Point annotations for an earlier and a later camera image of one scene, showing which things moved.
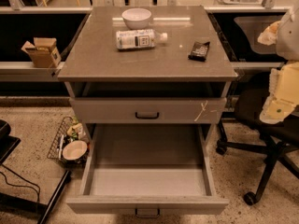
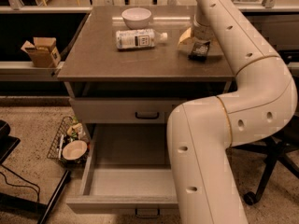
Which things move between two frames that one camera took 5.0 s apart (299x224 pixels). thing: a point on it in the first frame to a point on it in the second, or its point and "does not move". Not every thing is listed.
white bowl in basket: x=74 y=149 does not move
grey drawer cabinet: x=148 y=73 does not move
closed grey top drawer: x=148 y=110 does not move
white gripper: x=289 y=37 to x=204 y=32
